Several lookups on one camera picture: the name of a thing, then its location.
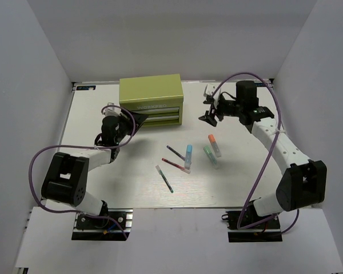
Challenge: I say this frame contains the purple gel pen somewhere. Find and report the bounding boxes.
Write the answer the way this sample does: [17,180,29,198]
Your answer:
[166,145,185,161]

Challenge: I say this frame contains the green metal drawer chest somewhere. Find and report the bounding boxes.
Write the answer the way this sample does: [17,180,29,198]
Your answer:
[119,74,184,127]

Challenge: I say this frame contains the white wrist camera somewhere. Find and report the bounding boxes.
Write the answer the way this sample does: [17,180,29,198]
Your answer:
[103,102,118,116]
[203,83,221,110]

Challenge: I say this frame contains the green highlighter marker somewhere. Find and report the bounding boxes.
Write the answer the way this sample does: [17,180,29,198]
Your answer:
[203,146,218,169]

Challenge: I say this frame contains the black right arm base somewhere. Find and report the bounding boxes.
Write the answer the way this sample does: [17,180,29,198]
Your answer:
[221,210,282,243]

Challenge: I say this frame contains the blue label sticker left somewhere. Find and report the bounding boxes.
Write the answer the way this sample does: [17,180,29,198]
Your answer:
[76,85,96,91]

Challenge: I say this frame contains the orange highlighter marker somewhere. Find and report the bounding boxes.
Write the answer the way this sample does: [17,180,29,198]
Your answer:
[208,134,222,158]

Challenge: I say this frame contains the red gel pen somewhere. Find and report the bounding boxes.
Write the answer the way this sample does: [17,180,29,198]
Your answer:
[162,158,190,174]

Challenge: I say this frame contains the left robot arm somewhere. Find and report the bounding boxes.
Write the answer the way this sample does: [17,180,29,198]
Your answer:
[41,110,148,228]

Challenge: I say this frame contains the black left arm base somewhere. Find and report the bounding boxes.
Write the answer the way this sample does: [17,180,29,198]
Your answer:
[71,209,133,241]

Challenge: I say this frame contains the green gel pen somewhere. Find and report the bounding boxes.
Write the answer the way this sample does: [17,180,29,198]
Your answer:
[155,165,174,193]

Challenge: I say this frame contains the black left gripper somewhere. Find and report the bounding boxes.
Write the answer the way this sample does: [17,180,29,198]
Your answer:
[115,108,149,144]

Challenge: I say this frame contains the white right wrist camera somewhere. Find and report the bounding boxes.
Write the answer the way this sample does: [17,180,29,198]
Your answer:
[203,83,221,110]

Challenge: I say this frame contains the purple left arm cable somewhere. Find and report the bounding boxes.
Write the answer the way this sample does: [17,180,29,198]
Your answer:
[28,105,137,240]

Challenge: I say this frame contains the blue highlighter marker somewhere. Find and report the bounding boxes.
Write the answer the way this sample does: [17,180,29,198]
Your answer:
[184,144,193,169]

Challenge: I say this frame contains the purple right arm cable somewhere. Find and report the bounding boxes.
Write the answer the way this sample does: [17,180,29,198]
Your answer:
[213,71,301,235]

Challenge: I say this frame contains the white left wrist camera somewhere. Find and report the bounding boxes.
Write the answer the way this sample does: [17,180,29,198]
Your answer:
[103,102,118,116]

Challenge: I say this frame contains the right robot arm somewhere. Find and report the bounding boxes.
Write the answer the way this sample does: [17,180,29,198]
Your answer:
[213,80,328,228]

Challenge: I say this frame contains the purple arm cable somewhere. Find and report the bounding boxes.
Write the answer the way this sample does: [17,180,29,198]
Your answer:
[213,71,301,235]
[28,105,137,240]

